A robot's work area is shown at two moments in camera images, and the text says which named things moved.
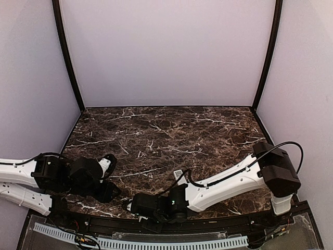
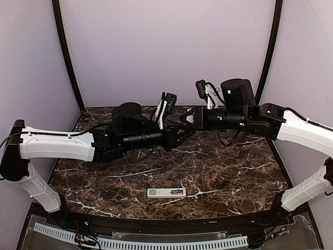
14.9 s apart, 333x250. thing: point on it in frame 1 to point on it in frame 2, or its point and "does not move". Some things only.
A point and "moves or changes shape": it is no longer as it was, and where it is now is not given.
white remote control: (177, 173) moves or changes shape
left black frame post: (65, 49) does not move
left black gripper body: (102, 196) to (168, 140)
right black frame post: (270, 54) does not move
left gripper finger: (113, 191) to (184, 134)
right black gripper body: (156, 228) to (206, 124)
